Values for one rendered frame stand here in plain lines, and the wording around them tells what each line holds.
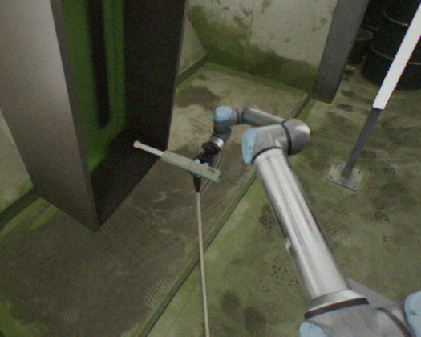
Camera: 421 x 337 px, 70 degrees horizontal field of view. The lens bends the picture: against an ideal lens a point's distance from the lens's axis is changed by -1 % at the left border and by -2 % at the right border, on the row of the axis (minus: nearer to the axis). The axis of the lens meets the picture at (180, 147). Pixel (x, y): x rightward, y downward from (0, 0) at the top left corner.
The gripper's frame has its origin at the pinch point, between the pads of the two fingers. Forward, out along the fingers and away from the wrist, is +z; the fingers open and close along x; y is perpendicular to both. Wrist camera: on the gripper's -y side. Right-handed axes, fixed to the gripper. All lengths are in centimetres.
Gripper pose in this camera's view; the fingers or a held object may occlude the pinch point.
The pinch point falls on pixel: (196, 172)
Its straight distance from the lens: 149.6
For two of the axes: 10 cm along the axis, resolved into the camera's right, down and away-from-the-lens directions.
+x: -8.8, -3.3, 3.4
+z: -4.7, 6.7, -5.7
